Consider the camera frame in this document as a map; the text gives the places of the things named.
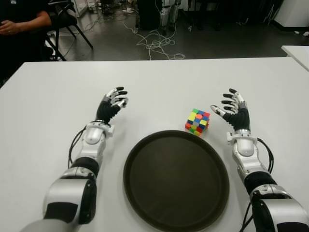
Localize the tangled white floor cable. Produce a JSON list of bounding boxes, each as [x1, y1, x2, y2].
[[123, 19, 186, 61]]

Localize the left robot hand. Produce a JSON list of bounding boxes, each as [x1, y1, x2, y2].
[[96, 86, 128, 125]]

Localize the white glass display cabinet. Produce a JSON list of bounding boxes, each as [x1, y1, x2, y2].
[[72, 0, 89, 17]]

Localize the white side table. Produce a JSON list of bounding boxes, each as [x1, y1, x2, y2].
[[281, 45, 309, 72]]

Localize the multicolour Rubik's cube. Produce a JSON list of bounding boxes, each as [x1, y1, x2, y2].
[[185, 108, 211, 137]]

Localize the right arm black cable bundle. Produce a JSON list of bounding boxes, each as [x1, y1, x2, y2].
[[257, 137, 275, 174]]

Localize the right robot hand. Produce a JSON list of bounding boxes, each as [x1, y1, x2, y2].
[[210, 88, 251, 132]]

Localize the white cabinet with black base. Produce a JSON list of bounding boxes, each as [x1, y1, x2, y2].
[[274, 0, 309, 32]]

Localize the arm black cable bundle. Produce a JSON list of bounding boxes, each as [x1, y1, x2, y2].
[[257, 137, 275, 174], [68, 125, 86, 169]]

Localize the black folding chair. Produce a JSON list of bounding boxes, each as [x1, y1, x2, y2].
[[45, 0, 94, 61]]

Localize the seated person in black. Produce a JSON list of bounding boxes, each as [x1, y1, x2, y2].
[[0, 0, 53, 83]]

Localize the dark brown round plate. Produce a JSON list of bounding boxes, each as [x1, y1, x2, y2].
[[123, 130, 230, 232]]

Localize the left arm black cable bundle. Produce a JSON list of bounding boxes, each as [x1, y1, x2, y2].
[[68, 125, 86, 169]]

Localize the silver humanoid robot legs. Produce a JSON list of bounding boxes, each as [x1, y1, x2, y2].
[[160, 0, 179, 31]]

